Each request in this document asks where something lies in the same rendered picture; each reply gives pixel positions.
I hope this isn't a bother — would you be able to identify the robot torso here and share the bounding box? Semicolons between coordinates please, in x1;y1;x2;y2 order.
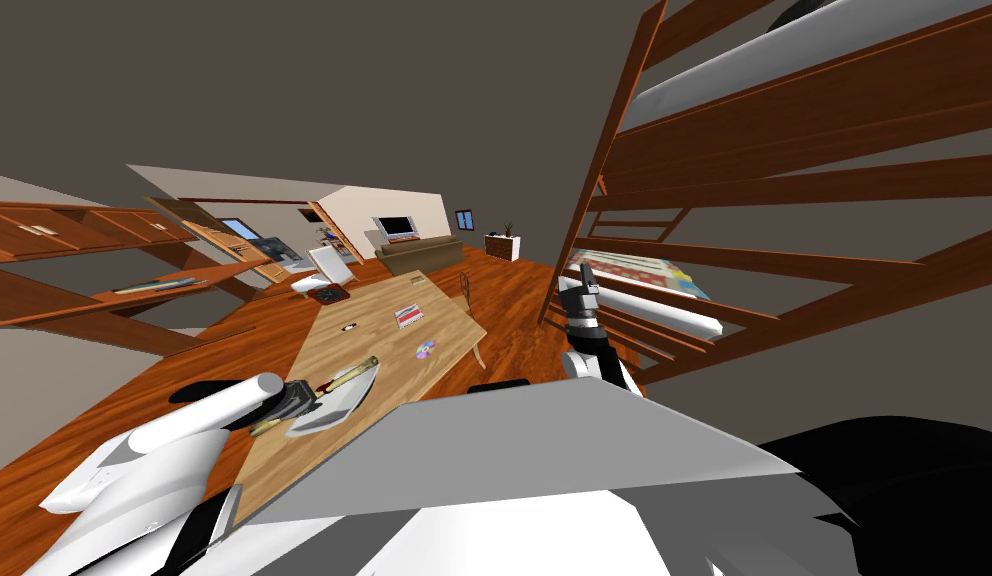
233;376;865;576

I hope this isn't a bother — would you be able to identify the white dresser with plant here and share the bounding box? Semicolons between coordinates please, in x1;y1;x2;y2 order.
483;221;522;264

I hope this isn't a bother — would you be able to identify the grey plate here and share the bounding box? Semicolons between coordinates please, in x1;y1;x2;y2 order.
285;364;381;439

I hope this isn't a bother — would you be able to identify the light wooden table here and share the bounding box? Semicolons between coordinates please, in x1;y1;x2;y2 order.
235;270;489;525

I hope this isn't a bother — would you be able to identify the wooden bunk bed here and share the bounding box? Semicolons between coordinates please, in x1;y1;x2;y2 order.
537;0;992;387

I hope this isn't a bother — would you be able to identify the white armchair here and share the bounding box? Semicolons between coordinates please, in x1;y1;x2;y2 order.
290;244;358;299

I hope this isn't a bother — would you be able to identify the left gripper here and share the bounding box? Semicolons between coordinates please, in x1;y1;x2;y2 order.
259;379;323;425

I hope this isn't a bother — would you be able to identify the pale handled knife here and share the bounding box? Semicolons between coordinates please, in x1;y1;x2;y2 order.
315;356;380;398

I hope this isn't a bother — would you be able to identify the brown sofa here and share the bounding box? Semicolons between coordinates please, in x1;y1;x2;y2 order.
374;234;466;278

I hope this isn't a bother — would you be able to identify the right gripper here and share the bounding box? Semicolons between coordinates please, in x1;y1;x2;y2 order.
557;263;603;332

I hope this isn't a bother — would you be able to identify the wooden wall shelf unit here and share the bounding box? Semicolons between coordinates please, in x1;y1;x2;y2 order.
0;199;275;358

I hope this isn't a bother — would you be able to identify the flat screen television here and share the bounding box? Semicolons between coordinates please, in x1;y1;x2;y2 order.
372;215;421;244

